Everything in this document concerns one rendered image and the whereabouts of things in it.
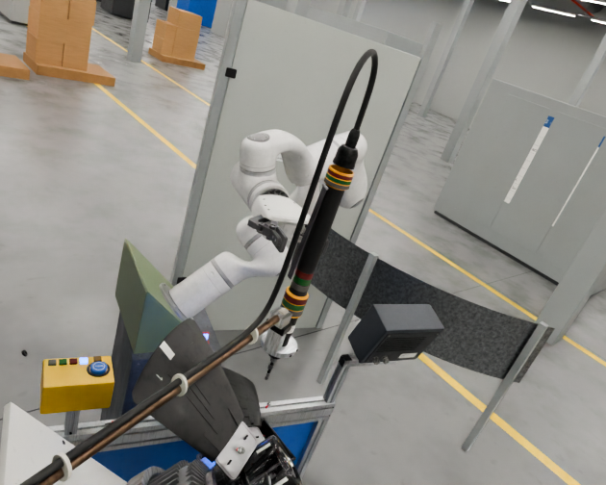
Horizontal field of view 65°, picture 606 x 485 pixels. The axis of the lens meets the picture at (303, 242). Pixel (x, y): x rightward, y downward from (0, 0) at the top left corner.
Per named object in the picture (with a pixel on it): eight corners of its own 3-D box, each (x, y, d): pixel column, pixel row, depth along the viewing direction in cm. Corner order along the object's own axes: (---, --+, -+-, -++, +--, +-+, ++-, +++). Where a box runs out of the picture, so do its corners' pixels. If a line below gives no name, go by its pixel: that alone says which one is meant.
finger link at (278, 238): (269, 235, 89) (283, 253, 83) (254, 233, 87) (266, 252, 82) (274, 219, 87) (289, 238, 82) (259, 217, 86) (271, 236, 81)
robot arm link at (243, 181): (287, 174, 99) (284, 214, 104) (265, 151, 109) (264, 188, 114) (247, 178, 96) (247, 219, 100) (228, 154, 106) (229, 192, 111)
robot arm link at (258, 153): (349, 115, 114) (262, 146, 93) (341, 177, 123) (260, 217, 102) (318, 107, 119) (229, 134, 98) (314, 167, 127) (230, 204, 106)
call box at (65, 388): (38, 419, 116) (42, 387, 112) (39, 389, 124) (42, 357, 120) (109, 412, 124) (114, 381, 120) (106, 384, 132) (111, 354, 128)
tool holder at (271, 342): (278, 369, 86) (293, 325, 82) (247, 348, 89) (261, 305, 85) (302, 347, 94) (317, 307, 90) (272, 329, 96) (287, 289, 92)
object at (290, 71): (161, 333, 304) (248, -54, 215) (159, 328, 308) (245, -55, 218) (321, 328, 365) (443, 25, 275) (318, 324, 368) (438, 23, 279)
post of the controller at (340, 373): (326, 403, 168) (345, 360, 160) (322, 396, 170) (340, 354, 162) (333, 402, 169) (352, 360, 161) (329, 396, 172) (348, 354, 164)
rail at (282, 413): (43, 460, 128) (46, 439, 124) (44, 447, 131) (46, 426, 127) (328, 420, 173) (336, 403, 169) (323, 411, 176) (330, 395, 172)
